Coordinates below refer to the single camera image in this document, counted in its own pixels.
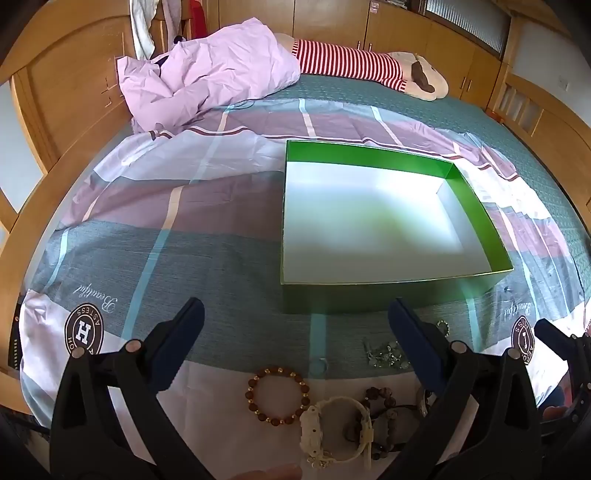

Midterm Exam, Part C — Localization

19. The red striped plush toy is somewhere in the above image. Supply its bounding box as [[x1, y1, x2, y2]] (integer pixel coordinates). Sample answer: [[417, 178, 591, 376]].
[[285, 38, 450, 102]]

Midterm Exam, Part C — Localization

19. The red hanging cloth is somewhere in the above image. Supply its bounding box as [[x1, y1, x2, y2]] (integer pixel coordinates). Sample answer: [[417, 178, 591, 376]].
[[188, 0, 207, 32]]

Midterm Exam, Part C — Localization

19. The pink quilt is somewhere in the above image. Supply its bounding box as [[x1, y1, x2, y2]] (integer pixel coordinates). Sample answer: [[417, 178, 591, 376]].
[[115, 17, 302, 134]]

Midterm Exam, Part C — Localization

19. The brown bead bracelet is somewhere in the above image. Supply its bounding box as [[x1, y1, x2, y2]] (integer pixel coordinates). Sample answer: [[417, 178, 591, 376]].
[[247, 366, 309, 426]]

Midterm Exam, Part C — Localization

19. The green cardboard box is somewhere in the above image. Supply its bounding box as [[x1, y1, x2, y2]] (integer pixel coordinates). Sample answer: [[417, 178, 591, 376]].
[[279, 140, 515, 315]]

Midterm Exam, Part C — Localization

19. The window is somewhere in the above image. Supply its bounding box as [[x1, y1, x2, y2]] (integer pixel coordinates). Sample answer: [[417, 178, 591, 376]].
[[424, 0, 512, 52]]

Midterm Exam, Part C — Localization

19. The wooden bed footboard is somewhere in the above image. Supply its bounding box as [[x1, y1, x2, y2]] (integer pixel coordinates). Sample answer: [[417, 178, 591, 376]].
[[485, 62, 591, 208]]

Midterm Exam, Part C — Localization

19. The white wrist watch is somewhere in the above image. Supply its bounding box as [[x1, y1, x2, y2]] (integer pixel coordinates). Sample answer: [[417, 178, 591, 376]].
[[299, 396, 375, 468]]

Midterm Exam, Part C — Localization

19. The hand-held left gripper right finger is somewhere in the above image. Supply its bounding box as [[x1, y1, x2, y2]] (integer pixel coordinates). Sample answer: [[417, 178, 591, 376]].
[[388, 298, 541, 480]]

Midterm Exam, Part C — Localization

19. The dark bead bracelet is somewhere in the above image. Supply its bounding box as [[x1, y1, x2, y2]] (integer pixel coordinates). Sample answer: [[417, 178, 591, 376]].
[[344, 387, 403, 462]]

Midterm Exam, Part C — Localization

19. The white hanging cloth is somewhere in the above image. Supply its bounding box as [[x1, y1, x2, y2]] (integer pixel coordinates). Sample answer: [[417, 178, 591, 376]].
[[128, 0, 161, 60]]

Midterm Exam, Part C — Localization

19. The gold chain jewellery cluster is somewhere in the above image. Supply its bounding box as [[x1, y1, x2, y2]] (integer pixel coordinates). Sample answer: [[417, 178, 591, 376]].
[[362, 339, 411, 369]]

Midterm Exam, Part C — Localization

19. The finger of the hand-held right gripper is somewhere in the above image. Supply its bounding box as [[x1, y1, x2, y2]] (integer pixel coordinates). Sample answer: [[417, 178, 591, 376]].
[[534, 318, 583, 366]]

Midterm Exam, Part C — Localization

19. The printed patchwork bed sheet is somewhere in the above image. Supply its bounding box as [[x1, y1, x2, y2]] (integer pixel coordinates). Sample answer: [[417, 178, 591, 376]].
[[21, 99, 587, 462]]

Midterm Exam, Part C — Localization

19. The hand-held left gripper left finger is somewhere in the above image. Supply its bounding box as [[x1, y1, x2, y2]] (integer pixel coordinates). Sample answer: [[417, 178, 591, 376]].
[[50, 296, 218, 480]]

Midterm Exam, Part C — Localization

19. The wooden bed headboard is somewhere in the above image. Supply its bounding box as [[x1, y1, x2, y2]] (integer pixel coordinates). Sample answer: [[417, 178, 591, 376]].
[[0, 0, 155, 416]]

